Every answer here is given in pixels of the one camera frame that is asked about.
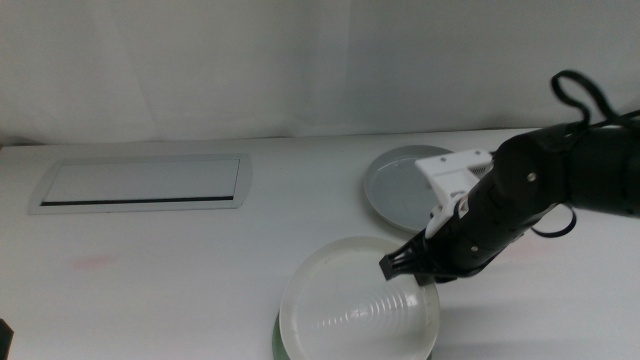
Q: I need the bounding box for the pale green shallow bowl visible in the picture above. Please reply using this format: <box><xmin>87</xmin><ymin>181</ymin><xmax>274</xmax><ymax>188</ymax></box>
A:
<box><xmin>271</xmin><ymin>313</ymin><xmax>289</xmax><ymax>360</ymax></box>

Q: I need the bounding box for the silver table cable hatch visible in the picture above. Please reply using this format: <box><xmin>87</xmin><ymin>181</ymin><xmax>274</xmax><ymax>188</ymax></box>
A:
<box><xmin>27</xmin><ymin>153</ymin><xmax>253</xmax><ymax>216</ymax></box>

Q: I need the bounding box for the white fabric backdrop curtain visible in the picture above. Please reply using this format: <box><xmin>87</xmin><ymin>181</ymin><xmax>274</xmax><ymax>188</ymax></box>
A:
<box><xmin>0</xmin><ymin>0</ymin><xmax>640</xmax><ymax>147</ymax></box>

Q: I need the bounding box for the grey shallow bowl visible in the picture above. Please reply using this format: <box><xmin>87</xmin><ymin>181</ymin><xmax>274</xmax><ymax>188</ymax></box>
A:
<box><xmin>363</xmin><ymin>144</ymin><xmax>455</xmax><ymax>235</ymax></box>

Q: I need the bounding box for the white shallow bowl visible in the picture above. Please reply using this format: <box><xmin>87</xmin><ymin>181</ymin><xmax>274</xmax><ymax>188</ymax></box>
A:
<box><xmin>278</xmin><ymin>235</ymin><xmax>442</xmax><ymax>360</ymax></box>

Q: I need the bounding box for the black object at table edge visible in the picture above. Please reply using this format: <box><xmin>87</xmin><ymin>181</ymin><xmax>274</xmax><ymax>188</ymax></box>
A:
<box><xmin>0</xmin><ymin>318</ymin><xmax>14</xmax><ymax>360</ymax></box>

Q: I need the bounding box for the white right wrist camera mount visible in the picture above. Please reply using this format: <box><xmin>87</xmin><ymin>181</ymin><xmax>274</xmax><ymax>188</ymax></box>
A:
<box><xmin>414</xmin><ymin>148</ymin><xmax>494</xmax><ymax>240</ymax></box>

